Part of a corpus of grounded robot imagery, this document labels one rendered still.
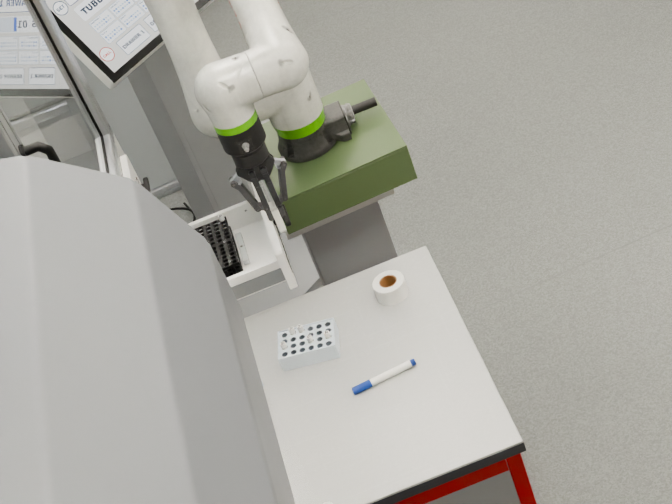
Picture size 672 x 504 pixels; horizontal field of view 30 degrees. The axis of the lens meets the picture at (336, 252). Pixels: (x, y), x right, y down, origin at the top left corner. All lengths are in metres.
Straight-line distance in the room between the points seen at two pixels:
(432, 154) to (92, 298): 2.97
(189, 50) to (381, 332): 0.76
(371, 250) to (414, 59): 1.81
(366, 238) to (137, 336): 1.74
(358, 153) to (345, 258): 0.32
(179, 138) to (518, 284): 1.09
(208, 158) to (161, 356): 2.45
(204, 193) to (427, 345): 1.46
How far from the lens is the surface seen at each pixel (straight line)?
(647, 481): 3.20
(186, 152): 3.76
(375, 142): 2.95
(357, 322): 2.65
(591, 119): 4.28
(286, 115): 2.91
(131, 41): 3.46
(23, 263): 1.47
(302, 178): 2.93
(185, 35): 2.82
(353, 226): 3.07
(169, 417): 1.32
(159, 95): 3.65
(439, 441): 2.38
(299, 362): 2.60
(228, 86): 2.48
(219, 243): 2.77
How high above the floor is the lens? 2.53
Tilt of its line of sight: 39 degrees down
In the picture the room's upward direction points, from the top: 22 degrees counter-clockwise
